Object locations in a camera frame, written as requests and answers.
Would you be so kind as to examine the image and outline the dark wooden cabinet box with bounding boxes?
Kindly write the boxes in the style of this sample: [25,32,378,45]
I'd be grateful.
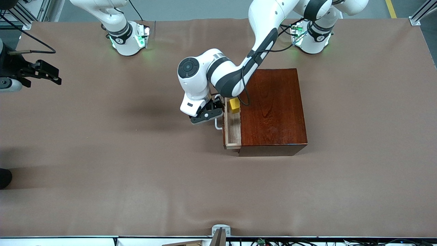
[238,68,308,157]

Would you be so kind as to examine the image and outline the brown table cover sheet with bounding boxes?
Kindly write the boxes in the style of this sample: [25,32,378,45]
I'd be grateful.
[0,18,437,238]

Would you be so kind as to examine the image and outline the grey metal table clamp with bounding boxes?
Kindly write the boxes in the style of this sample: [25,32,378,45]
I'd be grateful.
[212,224,231,237]

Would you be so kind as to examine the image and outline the aluminium profile bar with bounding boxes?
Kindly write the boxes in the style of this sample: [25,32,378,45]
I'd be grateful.
[409,0,437,26]

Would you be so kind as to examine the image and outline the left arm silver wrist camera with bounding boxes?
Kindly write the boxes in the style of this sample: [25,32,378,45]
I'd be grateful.
[190,109,223,126]

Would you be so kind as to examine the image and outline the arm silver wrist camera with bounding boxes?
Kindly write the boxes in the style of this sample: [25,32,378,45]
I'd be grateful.
[0,78,23,93]
[190,109,223,126]

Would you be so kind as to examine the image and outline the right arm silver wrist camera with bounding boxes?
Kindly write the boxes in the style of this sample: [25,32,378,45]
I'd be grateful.
[0,78,23,93]

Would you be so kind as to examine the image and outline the right arm black gripper cable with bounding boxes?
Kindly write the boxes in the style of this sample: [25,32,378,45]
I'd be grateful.
[0,10,56,55]

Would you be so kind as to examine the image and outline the arm black gripper cable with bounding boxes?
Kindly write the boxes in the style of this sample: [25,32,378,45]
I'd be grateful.
[0,10,56,55]
[238,16,306,106]

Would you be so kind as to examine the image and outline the left arm black gripper cable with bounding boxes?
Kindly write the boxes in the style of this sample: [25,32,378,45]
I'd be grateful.
[238,16,306,106]

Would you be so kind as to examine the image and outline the aluminium frame with struts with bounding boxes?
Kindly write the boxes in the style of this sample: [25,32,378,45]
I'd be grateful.
[0,0,52,30]

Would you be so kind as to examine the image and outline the left arm base black cable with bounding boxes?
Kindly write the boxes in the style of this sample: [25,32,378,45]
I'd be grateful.
[280,23,298,38]

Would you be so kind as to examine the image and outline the arm base black cable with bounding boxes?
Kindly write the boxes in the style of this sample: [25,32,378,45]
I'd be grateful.
[280,23,298,38]
[128,0,144,21]

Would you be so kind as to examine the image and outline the right arm base black cable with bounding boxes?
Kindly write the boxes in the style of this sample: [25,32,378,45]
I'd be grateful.
[128,0,144,21]

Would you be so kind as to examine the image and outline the white table edge rail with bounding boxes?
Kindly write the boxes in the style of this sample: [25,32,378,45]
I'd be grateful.
[0,236,437,246]

